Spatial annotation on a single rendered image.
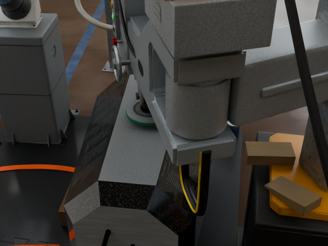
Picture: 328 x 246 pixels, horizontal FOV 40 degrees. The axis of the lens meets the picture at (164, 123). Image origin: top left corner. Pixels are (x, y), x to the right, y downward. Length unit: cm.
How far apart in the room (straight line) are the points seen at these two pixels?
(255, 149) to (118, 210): 63
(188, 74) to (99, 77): 301
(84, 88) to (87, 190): 222
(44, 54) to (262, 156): 164
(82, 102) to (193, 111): 262
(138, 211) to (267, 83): 75
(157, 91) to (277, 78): 41
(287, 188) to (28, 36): 186
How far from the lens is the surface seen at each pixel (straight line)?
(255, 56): 132
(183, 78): 119
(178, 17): 103
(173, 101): 130
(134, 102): 219
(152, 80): 153
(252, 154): 194
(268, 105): 141
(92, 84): 408
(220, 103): 129
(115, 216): 185
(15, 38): 302
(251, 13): 110
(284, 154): 197
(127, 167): 190
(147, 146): 200
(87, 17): 246
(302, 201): 179
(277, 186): 186
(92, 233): 196
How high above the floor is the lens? 204
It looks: 35 degrees down
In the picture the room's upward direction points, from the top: straight up
